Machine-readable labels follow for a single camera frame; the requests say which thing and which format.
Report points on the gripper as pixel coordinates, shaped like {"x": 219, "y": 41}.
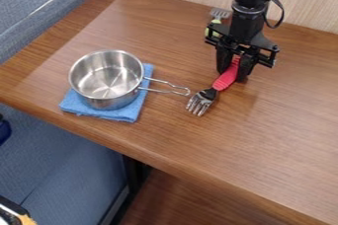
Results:
{"x": 259, "y": 43}

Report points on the red fork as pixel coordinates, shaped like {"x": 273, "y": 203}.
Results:
{"x": 226, "y": 79}

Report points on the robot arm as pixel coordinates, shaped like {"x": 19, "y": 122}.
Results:
{"x": 248, "y": 12}

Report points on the silver pot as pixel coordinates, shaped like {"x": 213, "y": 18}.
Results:
{"x": 105, "y": 77}

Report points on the blue cloth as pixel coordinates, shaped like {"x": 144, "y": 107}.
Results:
{"x": 127, "y": 110}

